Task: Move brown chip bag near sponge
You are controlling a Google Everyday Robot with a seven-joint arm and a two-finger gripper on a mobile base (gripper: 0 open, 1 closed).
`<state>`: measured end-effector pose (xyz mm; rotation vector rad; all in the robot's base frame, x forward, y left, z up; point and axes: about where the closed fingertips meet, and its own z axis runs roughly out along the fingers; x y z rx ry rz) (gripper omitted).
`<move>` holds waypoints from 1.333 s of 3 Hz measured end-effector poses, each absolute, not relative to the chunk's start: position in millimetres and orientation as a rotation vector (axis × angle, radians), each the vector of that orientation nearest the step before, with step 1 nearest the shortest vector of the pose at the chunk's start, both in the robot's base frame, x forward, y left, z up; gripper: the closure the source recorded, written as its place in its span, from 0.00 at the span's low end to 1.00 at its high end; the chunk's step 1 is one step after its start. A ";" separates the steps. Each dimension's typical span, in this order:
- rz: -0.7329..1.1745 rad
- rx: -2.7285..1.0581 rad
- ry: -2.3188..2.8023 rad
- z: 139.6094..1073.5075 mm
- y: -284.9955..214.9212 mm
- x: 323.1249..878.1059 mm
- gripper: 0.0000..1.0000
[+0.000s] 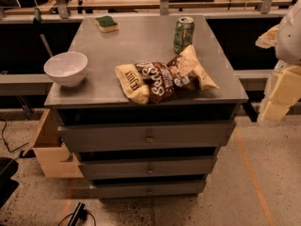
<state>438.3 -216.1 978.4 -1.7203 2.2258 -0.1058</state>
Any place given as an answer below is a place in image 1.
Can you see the padded gripper body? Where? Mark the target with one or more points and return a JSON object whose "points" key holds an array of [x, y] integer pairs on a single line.
{"points": [[290, 37]]}

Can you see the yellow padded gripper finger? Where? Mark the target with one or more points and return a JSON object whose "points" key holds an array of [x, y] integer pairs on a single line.
{"points": [[267, 39]]}

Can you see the brown and yellow chip bag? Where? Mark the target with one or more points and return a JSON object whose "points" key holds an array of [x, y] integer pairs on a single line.
{"points": [[156, 82]]}

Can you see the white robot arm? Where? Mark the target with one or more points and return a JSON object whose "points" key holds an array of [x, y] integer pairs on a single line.
{"points": [[288, 40]]}

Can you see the green and yellow sponge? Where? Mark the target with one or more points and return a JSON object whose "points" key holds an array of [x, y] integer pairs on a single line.
{"points": [[106, 24]]}

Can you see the green soda can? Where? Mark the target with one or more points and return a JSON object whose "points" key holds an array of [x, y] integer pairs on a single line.
{"points": [[184, 32]]}

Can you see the grey drawer cabinet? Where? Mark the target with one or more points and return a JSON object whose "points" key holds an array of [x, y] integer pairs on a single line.
{"points": [[146, 122]]}

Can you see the white bowl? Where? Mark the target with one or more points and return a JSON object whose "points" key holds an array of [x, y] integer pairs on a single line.
{"points": [[67, 69]]}

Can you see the bottom grey drawer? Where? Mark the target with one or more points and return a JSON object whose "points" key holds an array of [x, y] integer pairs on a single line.
{"points": [[147, 189]]}

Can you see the grey drawer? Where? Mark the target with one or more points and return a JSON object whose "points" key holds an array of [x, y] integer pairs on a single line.
{"points": [[145, 136], [153, 167], [147, 189]]}

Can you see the middle grey drawer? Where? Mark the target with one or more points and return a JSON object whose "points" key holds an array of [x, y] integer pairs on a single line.
{"points": [[153, 167]]}

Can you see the top grey drawer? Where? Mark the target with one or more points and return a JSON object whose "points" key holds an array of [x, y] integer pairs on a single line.
{"points": [[145, 136]]}

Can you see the black device on floor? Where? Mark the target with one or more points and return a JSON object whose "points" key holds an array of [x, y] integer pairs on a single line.
{"points": [[80, 213]]}

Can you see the wooden box on floor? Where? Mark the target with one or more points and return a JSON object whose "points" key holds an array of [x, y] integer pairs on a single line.
{"points": [[52, 154]]}

